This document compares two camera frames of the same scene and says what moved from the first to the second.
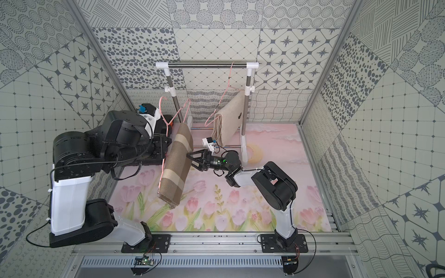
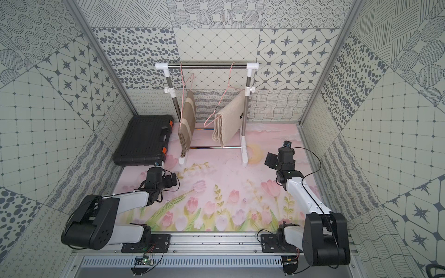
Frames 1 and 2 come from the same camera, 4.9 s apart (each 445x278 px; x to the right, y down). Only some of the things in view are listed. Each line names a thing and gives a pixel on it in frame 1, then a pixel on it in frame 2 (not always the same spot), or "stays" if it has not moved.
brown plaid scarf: [170, 189] → [187, 129]
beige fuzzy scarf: [228, 120] stays
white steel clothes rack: [249, 90] stays
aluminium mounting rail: [234, 244] stays
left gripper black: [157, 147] → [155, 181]
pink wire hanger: [168, 123] → [185, 83]
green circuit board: [143, 260] stays
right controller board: [290, 264] stays
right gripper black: [203, 167] → [272, 158]
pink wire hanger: [214, 116] stays
